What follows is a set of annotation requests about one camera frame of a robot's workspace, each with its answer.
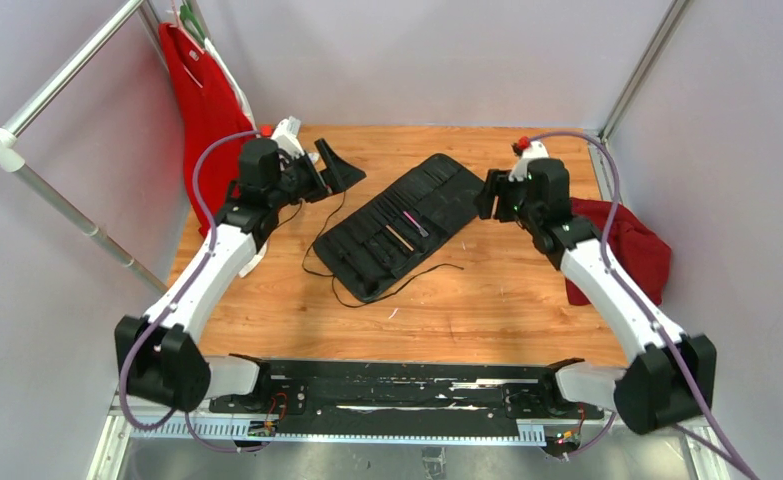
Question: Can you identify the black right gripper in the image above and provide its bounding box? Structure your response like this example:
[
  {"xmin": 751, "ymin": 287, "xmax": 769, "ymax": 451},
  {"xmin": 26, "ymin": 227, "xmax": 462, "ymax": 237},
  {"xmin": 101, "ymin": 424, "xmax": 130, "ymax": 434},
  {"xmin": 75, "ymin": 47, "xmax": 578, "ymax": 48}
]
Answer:
[{"xmin": 475, "ymin": 169, "xmax": 541, "ymax": 229}]

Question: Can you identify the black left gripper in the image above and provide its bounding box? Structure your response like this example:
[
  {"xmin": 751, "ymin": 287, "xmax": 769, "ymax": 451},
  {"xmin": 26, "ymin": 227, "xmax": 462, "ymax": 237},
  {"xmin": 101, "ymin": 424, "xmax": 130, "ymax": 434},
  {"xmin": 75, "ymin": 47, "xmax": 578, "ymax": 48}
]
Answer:
[{"xmin": 268, "ymin": 139, "xmax": 365, "ymax": 210}]

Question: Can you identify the pink handled brow brush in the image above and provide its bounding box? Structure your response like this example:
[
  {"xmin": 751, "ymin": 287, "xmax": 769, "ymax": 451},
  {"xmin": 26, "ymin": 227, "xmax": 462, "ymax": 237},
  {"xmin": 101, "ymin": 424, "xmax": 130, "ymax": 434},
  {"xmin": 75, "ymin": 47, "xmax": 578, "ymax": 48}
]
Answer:
[{"xmin": 403, "ymin": 211, "xmax": 429, "ymax": 238}]

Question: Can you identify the gold handled makeup brush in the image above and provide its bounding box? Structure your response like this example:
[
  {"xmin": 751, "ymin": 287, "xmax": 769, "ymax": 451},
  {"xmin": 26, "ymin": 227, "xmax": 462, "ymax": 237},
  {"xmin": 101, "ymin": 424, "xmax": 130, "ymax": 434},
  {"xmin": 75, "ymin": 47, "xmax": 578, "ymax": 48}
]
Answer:
[{"xmin": 385, "ymin": 225, "xmax": 415, "ymax": 252}]

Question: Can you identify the black leather brush roll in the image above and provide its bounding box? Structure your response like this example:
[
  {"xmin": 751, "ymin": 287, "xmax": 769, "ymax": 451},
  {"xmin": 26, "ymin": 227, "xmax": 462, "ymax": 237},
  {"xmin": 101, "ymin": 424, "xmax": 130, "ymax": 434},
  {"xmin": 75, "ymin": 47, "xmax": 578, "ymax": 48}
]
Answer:
[{"xmin": 312, "ymin": 153, "xmax": 484, "ymax": 306}]

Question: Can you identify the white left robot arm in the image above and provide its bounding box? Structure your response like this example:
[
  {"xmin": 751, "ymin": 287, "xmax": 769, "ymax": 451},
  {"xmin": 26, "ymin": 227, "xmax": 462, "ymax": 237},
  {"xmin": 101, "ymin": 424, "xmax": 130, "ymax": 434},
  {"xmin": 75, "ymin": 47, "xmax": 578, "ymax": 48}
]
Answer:
[{"xmin": 114, "ymin": 118, "xmax": 366, "ymax": 419}]

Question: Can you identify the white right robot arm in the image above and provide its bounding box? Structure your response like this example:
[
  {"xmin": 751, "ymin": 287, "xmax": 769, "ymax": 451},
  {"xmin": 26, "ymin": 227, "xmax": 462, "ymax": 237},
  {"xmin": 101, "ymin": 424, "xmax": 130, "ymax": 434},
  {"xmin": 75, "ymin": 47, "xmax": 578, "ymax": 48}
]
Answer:
[{"xmin": 475, "ymin": 138, "xmax": 717, "ymax": 435}]

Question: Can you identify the red shirt on hanger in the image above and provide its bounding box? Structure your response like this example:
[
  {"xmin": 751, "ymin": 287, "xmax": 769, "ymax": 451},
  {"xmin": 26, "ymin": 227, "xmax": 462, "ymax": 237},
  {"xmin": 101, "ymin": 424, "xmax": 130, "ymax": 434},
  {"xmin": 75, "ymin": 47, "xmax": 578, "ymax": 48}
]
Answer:
[{"xmin": 158, "ymin": 23, "xmax": 253, "ymax": 236}]

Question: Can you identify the dark red cloth pile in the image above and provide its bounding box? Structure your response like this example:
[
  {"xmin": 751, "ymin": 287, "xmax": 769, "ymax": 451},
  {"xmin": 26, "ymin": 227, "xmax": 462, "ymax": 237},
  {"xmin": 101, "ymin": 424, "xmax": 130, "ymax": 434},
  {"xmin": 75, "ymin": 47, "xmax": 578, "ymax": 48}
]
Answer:
[{"xmin": 565, "ymin": 197, "xmax": 672, "ymax": 306}]

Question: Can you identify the green clothes hanger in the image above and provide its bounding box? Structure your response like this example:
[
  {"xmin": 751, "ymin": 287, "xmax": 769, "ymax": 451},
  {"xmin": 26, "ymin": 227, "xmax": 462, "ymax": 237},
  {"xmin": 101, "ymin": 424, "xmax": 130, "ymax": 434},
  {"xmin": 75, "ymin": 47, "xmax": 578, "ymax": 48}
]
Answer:
[{"xmin": 179, "ymin": 0, "xmax": 206, "ymax": 45}]

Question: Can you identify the white garment rack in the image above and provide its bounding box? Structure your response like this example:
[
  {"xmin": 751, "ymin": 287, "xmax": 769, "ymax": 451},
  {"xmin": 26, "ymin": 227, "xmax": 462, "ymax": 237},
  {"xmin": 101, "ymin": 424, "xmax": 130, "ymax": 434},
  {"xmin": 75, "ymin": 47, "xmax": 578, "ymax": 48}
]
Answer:
[{"xmin": 0, "ymin": 1, "xmax": 188, "ymax": 297}]

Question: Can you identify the aluminium right rail frame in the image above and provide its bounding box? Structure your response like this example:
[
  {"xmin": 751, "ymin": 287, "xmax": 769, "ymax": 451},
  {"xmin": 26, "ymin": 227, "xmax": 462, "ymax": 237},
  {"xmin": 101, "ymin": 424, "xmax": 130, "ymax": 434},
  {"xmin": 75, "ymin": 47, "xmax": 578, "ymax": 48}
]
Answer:
[{"xmin": 583, "ymin": 0, "xmax": 694, "ymax": 382}]

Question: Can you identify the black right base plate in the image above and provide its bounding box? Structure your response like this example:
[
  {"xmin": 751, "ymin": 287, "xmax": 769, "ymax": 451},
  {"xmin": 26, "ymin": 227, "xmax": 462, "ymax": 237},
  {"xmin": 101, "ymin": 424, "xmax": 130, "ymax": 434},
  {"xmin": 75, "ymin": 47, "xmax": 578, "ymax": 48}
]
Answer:
[{"xmin": 499, "ymin": 383, "xmax": 603, "ymax": 420}]

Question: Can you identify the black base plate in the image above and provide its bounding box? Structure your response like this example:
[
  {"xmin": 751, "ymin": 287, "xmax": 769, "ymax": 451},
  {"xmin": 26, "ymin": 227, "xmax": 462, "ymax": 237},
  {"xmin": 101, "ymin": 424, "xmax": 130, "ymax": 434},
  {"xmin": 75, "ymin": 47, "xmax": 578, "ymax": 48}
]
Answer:
[
  {"xmin": 499, "ymin": 383, "xmax": 603, "ymax": 420},
  {"xmin": 208, "ymin": 375, "xmax": 310, "ymax": 415}
]

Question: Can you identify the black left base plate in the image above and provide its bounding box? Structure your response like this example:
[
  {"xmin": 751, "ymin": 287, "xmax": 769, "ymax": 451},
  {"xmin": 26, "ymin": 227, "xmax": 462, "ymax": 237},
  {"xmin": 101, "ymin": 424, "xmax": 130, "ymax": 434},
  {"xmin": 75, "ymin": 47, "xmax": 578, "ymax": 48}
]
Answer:
[{"xmin": 208, "ymin": 375, "xmax": 310, "ymax": 415}]

